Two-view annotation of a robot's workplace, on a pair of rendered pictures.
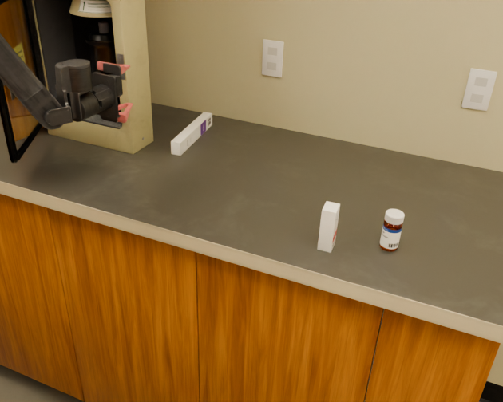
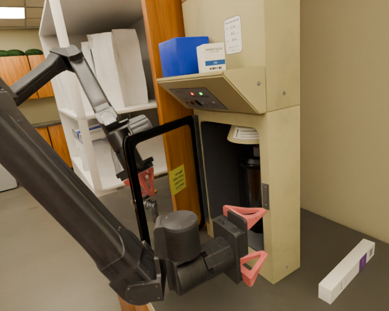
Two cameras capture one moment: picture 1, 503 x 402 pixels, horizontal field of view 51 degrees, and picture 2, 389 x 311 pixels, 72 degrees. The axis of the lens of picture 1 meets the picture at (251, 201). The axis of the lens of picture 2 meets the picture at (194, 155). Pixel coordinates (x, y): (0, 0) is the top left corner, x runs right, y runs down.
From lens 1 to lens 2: 86 cm
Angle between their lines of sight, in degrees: 37
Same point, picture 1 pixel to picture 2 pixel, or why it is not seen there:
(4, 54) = (75, 213)
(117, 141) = not seen: hidden behind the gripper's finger
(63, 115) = (150, 292)
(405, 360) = not seen: outside the picture
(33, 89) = (112, 257)
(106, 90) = (224, 250)
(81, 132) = not seen: hidden behind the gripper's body
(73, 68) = (168, 231)
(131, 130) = (272, 261)
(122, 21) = (270, 151)
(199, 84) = (358, 202)
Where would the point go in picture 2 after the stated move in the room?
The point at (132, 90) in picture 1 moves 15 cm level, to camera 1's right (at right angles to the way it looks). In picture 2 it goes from (276, 220) to (343, 235)
